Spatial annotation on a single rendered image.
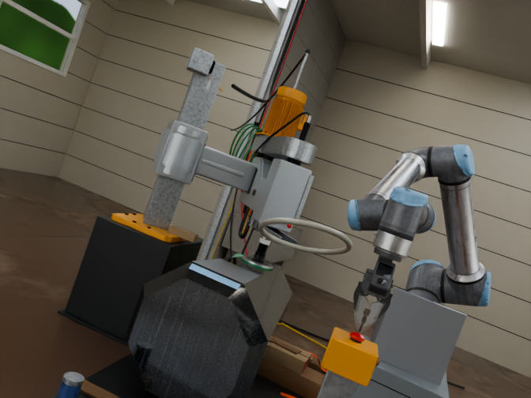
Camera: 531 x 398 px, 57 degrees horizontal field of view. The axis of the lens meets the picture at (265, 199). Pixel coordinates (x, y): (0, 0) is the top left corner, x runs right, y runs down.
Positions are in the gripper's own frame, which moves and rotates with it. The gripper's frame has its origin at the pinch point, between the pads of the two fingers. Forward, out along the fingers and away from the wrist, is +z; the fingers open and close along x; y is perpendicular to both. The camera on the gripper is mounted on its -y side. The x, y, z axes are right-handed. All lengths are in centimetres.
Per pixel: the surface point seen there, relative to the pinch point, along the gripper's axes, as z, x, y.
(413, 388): 29, -29, 69
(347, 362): 7.7, 0.4, -6.0
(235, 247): 67, 152, 457
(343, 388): 14.5, -0.9, -4.0
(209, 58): -92, 150, 194
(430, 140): -167, -30, 663
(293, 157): -45, 65, 170
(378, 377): 31, -16, 70
